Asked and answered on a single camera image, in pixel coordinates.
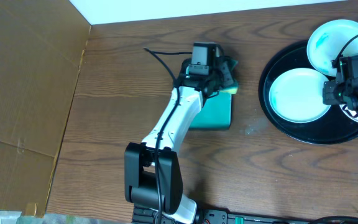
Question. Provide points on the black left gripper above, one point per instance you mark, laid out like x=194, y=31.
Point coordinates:
x=226, y=73

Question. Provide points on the green yellow sponge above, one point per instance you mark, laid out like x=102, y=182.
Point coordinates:
x=229, y=83

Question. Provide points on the light green plate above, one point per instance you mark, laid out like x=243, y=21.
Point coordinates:
x=297, y=95
x=329, y=40

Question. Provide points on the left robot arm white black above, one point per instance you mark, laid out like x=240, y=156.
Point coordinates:
x=201, y=98

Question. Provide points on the round black serving tray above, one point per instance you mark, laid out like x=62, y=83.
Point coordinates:
x=332, y=128

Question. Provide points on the brown cardboard panel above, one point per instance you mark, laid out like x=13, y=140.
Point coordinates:
x=41, y=50

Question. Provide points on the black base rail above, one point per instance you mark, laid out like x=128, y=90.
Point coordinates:
x=148, y=216

